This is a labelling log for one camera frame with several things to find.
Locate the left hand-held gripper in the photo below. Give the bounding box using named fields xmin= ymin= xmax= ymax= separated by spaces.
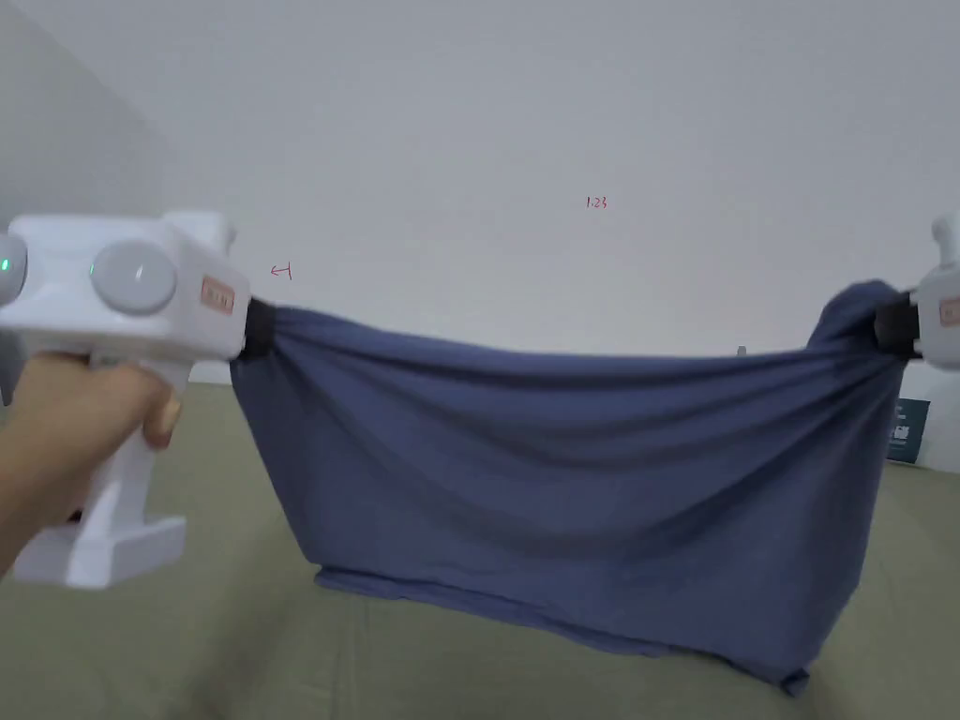
xmin=0 ymin=211 xmax=278 ymax=588

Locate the white and green carton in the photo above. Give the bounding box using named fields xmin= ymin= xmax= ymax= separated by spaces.
xmin=886 ymin=363 xmax=960 ymax=473

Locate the dark blue shirt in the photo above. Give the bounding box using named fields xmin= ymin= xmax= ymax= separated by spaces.
xmin=228 ymin=280 xmax=918 ymax=698

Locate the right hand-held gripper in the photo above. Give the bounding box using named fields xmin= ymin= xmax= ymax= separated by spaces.
xmin=876 ymin=214 xmax=960 ymax=365

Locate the person's left hand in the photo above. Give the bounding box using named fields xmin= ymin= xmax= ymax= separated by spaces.
xmin=0 ymin=352 xmax=185 ymax=578

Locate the bed with beige sheet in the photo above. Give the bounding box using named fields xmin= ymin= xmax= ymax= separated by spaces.
xmin=0 ymin=381 xmax=960 ymax=720

